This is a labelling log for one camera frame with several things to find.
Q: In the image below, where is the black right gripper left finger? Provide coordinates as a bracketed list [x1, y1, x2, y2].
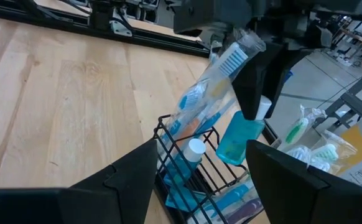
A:
[0, 139, 159, 224]

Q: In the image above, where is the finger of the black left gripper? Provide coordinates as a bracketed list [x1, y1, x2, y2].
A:
[232, 43, 281, 121]
[261, 46, 312, 110]

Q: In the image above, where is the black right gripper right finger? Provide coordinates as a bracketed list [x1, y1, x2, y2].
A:
[245, 139, 362, 224]

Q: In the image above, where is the blue white toothbrush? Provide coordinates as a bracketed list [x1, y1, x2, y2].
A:
[159, 79, 211, 162]
[196, 96, 241, 134]
[196, 29, 267, 134]

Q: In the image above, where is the purple white toothbrush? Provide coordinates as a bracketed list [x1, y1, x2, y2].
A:
[229, 144, 314, 224]

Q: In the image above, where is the green white toothbrush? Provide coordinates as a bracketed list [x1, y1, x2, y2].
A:
[310, 130, 358, 175]
[276, 105, 327, 153]

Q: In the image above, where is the black wire caddy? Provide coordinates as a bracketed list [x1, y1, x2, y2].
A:
[152, 114, 264, 224]

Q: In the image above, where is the orange white toothbrush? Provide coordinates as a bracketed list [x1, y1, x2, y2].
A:
[168, 77, 231, 147]

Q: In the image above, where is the grey table foot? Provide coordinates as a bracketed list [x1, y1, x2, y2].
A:
[313, 73, 362, 133]

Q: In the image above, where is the white metal mounting plate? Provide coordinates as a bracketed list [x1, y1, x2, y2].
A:
[109, 8, 134, 37]

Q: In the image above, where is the black aluminium table frame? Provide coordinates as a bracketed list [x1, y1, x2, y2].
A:
[0, 0, 211, 58]

